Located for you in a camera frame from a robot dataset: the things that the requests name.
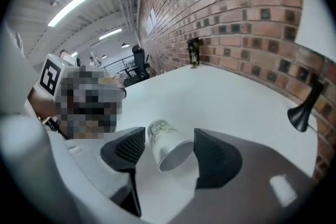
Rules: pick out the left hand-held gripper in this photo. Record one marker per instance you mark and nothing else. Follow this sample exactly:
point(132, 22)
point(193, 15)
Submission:
point(50, 76)

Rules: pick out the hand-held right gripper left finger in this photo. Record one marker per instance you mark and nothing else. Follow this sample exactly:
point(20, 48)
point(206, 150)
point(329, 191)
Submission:
point(105, 165)

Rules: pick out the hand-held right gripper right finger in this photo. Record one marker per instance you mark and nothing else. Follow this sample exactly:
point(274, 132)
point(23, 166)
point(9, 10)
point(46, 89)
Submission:
point(236, 178)

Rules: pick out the white patterned cup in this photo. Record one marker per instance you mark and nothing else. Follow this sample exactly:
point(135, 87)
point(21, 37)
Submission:
point(165, 141)

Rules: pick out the person's left forearm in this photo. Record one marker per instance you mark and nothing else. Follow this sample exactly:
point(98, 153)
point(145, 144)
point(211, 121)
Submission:
point(42, 105)

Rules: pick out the short ceiling tube light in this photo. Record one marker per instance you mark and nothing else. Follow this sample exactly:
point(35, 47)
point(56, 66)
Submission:
point(110, 34)
point(74, 54)

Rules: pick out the person's grey shirt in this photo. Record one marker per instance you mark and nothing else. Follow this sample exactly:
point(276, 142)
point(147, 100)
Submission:
point(17, 39)

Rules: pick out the grey desk lamp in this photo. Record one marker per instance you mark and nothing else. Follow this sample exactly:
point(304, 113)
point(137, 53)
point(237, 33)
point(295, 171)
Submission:
point(95, 56)

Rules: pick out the black metal railing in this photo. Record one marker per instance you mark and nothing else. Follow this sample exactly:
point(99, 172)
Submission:
point(118, 66)

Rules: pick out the long ceiling tube light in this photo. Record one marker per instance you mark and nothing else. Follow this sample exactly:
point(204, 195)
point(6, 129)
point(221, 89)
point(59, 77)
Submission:
point(73, 6)

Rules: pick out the grey ceiling fixture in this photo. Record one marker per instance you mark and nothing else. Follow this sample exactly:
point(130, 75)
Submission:
point(55, 0)

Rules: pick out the black office chair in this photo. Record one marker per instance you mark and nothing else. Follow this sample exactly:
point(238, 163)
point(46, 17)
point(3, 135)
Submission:
point(139, 63)

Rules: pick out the white paper sheets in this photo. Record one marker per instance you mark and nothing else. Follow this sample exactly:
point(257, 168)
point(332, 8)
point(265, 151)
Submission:
point(152, 18)

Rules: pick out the dark patterned container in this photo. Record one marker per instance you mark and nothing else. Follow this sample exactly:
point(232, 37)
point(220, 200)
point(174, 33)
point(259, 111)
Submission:
point(193, 52)

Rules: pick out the white shade black table lamp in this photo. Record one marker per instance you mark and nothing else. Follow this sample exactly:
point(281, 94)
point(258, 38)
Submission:
point(315, 21)

